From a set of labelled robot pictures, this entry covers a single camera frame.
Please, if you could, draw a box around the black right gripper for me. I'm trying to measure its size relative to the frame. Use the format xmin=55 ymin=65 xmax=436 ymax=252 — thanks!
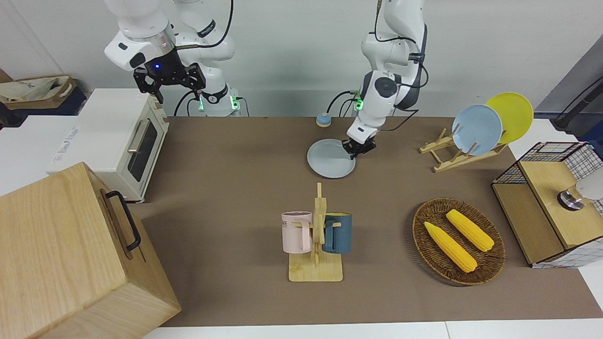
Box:
xmin=133 ymin=48 xmax=207 ymax=105

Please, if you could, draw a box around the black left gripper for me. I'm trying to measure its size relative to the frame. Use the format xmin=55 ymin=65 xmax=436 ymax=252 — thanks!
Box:
xmin=342 ymin=136 xmax=377 ymax=162

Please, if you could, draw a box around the gray round plate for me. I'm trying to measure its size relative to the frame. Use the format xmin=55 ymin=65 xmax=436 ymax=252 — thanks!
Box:
xmin=307 ymin=138 xmax=357 ymax=179

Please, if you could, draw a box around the wooden plate rack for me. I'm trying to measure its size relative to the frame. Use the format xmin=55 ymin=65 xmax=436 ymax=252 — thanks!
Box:
xmin=419 ymin=123 xmax=510 ymax=173

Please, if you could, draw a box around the light blue plate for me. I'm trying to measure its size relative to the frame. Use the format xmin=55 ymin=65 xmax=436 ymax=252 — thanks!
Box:
xmin=451 ymin=104 xmax=504 ymax=157

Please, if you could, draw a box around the yellow plate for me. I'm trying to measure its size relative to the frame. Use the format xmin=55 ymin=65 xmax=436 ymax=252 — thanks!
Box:
xmin=485 ymin=92 xmax=535 ymax=145

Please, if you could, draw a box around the cream toaster oven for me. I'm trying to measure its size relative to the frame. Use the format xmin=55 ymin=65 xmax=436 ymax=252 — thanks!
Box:
xmin=47 ymin=88 xmax=170 ymax=204

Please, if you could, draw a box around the dark blue mug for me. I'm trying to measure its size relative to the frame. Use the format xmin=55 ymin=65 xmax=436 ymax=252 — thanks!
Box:
xmin=322 ymin=213 xmax=353 ymax=255

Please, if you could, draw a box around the pink mug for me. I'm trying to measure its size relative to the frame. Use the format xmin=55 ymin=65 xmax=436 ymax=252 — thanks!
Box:
xmin=281 ymin=211 xmax=314 ymax=254

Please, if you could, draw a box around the dark storage box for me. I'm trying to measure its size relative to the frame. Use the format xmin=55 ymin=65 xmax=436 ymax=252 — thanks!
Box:
xmin=0 ymin=85 xmax=88 ymax=129

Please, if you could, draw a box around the wooden mug rack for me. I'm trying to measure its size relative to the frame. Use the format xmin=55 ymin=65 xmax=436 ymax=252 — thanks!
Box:
xmin=288 ymin=182 xmax=344 ymax=283

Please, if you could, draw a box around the yellow corn cob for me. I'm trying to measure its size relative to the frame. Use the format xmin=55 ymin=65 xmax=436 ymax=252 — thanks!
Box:
xmin=445 ymin=209 xmax=495 ymax=253
xmin=424 ymin=221 xmax=478 ymax=274

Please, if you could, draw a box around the beige cloth bag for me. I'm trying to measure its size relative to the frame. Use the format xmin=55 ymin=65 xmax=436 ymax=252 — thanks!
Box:
xmin=0 ymin=76 xmax=77 ymax=105

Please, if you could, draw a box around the white printed box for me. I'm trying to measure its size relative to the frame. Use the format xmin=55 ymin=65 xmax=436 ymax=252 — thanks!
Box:
xmin=0 ymin=115 xmax=95 ymax=196

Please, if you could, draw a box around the brown wicker basket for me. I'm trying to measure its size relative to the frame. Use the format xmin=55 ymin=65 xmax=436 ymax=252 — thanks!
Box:
xmin=412 ymin=198 xmax=506 ymax=287

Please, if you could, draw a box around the wooden drawer cabinet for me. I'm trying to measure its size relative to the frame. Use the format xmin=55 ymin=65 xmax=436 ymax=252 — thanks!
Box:
xmin=0 ymin=162 xmax=182 ymax=339

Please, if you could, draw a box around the black pole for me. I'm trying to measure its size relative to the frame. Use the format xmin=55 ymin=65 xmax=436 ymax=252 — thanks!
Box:
xmin=554 ymin=78 xmax=603 ymax=129

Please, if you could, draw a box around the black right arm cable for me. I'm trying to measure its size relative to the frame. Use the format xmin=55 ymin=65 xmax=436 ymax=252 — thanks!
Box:
xmin=175 ymin=0 xmax=235 ymax=50

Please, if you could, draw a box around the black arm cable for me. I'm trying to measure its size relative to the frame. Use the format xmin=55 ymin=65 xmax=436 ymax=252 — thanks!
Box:
xmin=369 ymin=0 xmax=430 ymax=133
xmin=175 ymin=0 xmax=235 ymax=50

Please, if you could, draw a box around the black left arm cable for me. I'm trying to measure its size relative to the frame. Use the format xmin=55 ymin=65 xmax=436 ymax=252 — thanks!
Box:
xmin=369 ymin=0 xmax=430 ymax=133

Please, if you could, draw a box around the black cabinet handle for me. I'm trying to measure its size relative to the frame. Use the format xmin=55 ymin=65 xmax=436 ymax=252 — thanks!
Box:
xmin=104 ymin=190 xmax=142 ymax=252

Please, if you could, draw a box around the wire and wood shelf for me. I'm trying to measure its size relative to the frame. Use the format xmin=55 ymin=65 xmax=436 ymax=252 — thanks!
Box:
xmin=491 ymin=141 xmax=603 ymax=269

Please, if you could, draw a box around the silver white camera head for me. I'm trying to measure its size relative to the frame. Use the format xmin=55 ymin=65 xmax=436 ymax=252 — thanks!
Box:
xmin=557 ymin=176 xmax=603 ymax=211

